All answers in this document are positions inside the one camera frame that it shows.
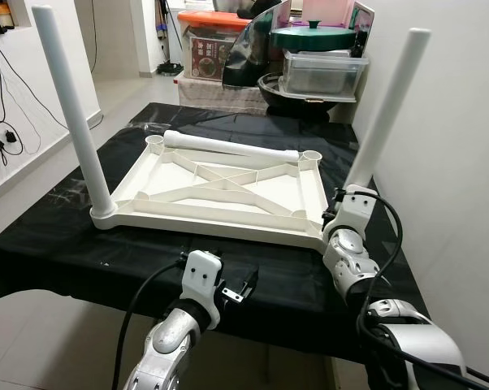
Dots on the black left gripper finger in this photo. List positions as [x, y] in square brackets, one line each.
[250, 282]

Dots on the white plastic table leg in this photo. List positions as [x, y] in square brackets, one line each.
[228, 146]
[74, 106]
[391, 106]

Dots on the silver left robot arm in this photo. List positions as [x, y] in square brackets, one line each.
[167, 345]

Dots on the white plastic children table top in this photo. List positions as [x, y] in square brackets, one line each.
[147, 187]

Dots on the black wok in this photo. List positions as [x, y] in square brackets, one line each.
[273, 91]

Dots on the clear container with green lid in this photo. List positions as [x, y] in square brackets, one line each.
[322, 73]

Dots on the beige table cover cloth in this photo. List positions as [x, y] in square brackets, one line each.
[216, 93]

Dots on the black tablecloth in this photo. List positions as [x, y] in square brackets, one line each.
[66, 252]

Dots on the black bag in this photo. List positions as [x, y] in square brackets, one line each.
[244, 57]

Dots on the clear tape strip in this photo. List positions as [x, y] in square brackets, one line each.
[147, 126]
[66, 199]

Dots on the clear storage box orange lid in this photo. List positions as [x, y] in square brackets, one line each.
[204, 45]

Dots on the black cap with yellow print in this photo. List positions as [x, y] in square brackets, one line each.
[257, 8]

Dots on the mop with green head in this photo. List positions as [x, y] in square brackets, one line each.
[170, 69]

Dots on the black power adapter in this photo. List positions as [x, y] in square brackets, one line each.
[10, 139]

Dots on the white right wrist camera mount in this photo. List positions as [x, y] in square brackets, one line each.
[358, 207]

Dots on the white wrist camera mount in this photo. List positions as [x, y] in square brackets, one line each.
[358, 207]
[202, 276]

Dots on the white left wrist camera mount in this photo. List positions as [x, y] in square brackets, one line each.
[202, 276]

